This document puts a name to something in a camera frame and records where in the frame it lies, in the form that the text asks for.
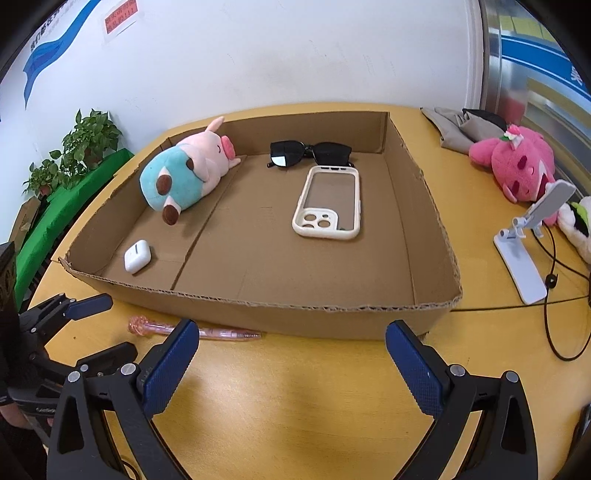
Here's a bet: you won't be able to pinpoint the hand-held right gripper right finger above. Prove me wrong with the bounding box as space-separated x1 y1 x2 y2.
385 319 540 480

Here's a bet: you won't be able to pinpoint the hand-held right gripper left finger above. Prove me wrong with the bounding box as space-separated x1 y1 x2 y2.
46 318 201 480

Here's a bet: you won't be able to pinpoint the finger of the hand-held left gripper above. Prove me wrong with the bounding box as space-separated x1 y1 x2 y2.
18 293 114 340
32 342 139 385

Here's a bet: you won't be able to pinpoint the pink pen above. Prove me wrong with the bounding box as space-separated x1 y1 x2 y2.
128 316 267 342

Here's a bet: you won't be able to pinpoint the white earbuds case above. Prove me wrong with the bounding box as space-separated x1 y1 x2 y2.
123 240 155 275

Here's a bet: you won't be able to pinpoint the shallow cardboard box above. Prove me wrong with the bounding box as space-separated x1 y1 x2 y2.
59 110 463 341

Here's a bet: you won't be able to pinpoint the cream phone case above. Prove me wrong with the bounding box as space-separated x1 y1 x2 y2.
292 165 362 242

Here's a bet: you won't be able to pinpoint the black sunglasses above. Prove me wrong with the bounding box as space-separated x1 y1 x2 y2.
265 141 355 170

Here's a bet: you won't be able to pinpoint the person's left hand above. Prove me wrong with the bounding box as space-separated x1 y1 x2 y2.
0 404 36 431

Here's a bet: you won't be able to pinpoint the person's black clothing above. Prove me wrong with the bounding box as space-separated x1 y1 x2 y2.
0 418 49 480

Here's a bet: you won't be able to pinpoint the green cloth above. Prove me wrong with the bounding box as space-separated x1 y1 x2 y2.
14 148 134 310

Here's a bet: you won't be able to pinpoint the small cardboard box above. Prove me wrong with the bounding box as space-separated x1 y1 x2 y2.
9 196 41 245

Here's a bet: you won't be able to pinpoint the green potted plant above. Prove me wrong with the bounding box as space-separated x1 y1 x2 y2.
60 108 123 176
23 159 65 197

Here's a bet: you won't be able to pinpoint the white phone stand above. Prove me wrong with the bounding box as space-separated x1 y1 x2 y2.
493 179 578 305

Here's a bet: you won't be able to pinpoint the pink and teal pig plush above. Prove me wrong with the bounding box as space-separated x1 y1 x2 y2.
139 116 242 226

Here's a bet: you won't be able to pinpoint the white and green plush toy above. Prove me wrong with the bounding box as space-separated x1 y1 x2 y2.
556 196 591 264

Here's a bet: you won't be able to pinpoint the pink plush toy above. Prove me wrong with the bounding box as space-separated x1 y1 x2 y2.
468 124 557 204

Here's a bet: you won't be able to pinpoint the grey cloth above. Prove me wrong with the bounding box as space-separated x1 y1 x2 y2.
420 106 509 151

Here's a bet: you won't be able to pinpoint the black cloth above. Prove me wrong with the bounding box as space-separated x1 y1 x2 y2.
463 108 508 132

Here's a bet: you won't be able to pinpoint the glass door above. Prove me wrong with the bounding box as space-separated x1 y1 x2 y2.
478 0 591 185

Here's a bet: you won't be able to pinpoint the red wall notice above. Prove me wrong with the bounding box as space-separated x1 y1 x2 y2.
102 0 141 44

